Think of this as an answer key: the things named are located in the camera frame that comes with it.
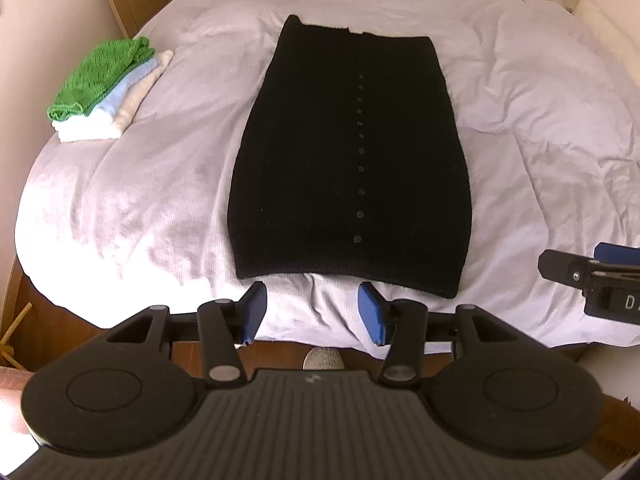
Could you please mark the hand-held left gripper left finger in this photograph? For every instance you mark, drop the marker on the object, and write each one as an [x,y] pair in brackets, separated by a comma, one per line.
[254,310]

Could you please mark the white padded headboard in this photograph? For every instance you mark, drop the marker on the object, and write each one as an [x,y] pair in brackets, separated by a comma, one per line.
[610,25]

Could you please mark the white folded garment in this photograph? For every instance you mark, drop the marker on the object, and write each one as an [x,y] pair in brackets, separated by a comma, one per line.
[82,129]

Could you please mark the bed with white duvet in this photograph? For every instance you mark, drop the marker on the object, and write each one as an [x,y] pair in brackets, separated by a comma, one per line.
[150,200]

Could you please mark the green knit folded garment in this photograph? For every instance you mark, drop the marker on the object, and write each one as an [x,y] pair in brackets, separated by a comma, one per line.
[95,82]

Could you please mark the bamboo stick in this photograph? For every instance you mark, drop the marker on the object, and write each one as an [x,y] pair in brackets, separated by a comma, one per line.
[12,330]

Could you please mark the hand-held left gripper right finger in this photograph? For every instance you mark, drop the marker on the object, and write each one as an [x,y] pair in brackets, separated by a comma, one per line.
[371,310]

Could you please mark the grey slipper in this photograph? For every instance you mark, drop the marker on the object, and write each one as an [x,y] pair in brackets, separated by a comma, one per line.
[324,359]

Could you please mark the black knit buttoned skirt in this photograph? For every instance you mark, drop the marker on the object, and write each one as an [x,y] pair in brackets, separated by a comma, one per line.
[350,160]

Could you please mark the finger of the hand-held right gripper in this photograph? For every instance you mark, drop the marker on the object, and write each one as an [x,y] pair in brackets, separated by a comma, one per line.
[560,265]
[620,254]

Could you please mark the cream folded garment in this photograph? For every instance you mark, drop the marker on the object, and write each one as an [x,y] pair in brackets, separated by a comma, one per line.
[140,92]

